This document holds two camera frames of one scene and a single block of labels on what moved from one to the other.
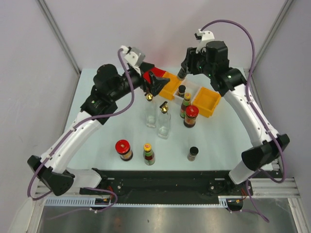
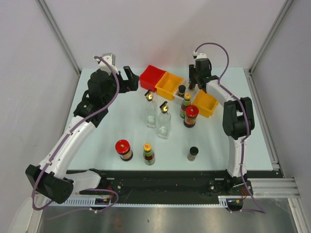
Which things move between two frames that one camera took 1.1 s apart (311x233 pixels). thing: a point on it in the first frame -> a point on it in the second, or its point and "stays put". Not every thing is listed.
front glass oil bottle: (164, 121) stays put
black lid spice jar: (194, 150) stays put
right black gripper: (188, 64) -> (192, 69)
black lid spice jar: (181, 90) stays put
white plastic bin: (193, 83) stays put
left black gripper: (157, 83) -> (129, 85)
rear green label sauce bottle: (186, 102) stays put
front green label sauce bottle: (148, 155) stays put
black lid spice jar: (181, 74) -> (192, 86)
